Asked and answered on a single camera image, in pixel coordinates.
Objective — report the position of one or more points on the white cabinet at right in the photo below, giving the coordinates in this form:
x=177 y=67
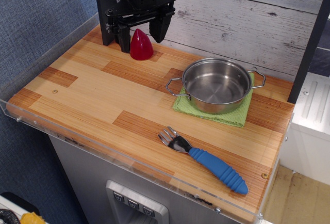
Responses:
x=305 y=149

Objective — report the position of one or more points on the yellow object bottom left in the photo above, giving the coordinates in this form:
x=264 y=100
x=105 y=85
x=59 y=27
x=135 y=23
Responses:
x=32 y=218

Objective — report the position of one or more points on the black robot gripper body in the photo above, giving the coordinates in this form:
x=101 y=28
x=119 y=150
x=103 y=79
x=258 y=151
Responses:
x=135 y=12

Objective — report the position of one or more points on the blue handled metal fork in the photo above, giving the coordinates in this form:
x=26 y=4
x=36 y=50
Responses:
x=223 y=171

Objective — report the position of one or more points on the dark frame post right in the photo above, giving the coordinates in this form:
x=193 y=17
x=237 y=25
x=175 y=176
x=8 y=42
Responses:
x=309 y=52

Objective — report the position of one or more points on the stainless steel pot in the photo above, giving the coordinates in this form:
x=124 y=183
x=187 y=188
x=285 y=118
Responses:
x=215 y=85

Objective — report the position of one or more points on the silver control panel with buttons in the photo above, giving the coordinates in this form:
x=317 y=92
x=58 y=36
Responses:
x=129 y=206

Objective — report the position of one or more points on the clear acrylic table guard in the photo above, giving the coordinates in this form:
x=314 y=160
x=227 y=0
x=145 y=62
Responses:
x=103 y=112

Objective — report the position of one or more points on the red cone shaped object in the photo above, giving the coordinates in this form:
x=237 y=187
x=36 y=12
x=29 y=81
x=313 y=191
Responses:
x=141 y=47

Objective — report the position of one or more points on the green cloth mat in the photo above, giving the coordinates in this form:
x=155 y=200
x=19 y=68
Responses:
x=235 y=118

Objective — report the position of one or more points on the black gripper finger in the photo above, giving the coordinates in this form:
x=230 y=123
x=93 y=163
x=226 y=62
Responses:
x=159 y=24
x=122 y=37

